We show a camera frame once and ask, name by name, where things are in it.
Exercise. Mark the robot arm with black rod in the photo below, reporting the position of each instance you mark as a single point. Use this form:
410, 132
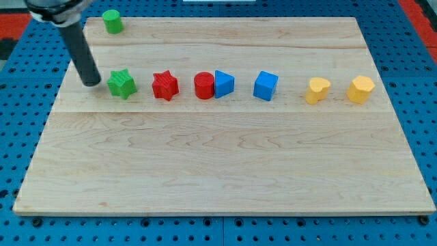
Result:
66, 16

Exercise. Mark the yellow heart block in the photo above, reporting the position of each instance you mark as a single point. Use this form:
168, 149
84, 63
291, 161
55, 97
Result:
317, 90

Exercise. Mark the green star block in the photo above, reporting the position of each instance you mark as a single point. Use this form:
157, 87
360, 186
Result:
121, 84

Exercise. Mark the wooden board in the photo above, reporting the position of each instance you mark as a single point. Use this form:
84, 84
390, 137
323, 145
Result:
236, 155

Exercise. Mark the yellow hexagon block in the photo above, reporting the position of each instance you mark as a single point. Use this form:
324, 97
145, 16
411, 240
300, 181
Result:
360, 89

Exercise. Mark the blue cube block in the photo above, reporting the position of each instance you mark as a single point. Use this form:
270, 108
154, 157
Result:
265, 85

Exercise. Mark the red cylinder block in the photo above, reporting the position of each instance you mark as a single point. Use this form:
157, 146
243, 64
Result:
204, 85

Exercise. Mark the blue triangle block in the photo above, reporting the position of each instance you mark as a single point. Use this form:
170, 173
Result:
224, 84

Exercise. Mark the green cylinder block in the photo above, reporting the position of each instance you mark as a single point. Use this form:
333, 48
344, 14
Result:
112, 21

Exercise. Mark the red star block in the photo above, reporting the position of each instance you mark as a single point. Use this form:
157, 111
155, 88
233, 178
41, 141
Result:
165, 85

